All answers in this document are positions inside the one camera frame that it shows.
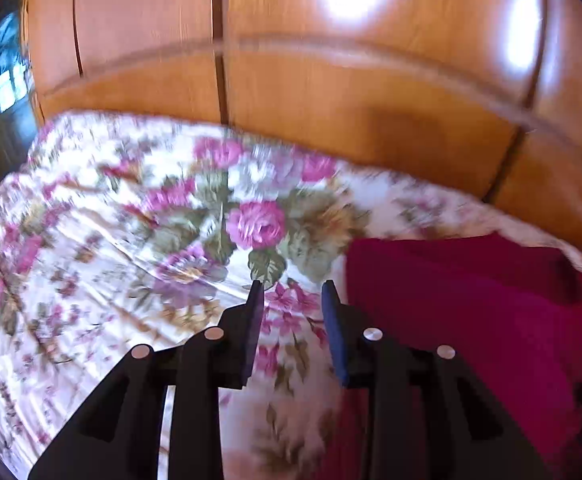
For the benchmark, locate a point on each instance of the magenta knit garment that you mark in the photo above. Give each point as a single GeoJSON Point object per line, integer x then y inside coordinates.
{"type": "Point", "coordinates": [512, 313]}

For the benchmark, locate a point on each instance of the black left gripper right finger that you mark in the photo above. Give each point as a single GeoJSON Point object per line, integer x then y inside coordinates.
{"type": "Point", "coordinates": [428, 417]}

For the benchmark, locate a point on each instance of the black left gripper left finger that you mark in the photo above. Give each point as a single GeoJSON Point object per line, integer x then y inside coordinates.
{"type": "Point", "coordinates": [116, 432]}

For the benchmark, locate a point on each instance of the floral bedspread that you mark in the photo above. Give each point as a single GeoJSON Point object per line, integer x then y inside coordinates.
{"type": "Point", "coordinates": [121, 230]}

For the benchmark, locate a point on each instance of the wooden wardrobe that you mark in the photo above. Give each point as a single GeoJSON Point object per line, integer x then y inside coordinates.
{"type": "Point", "coordinates": [480, 95]}

